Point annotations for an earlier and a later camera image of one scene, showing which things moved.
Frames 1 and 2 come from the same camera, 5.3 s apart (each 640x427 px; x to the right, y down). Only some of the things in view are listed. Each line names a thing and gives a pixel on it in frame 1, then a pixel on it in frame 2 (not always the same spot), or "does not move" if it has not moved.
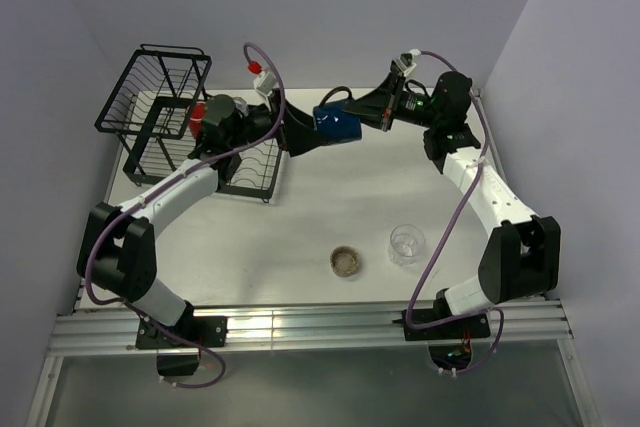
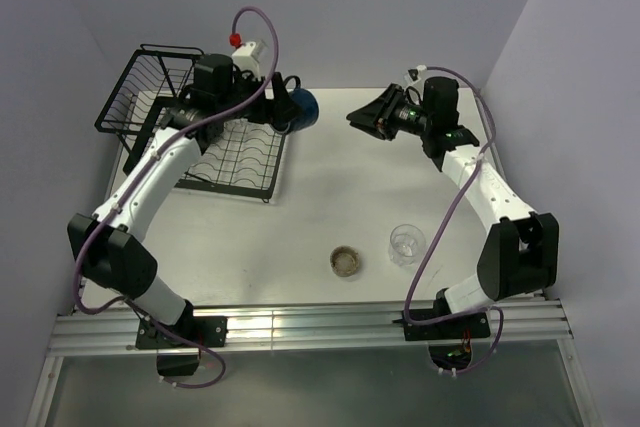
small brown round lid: x=344 y=261 does not move
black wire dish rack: x=155 y=104 does not move
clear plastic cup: x=406 y=245 does not move
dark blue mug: x=334 y=124 → x=308 y=104
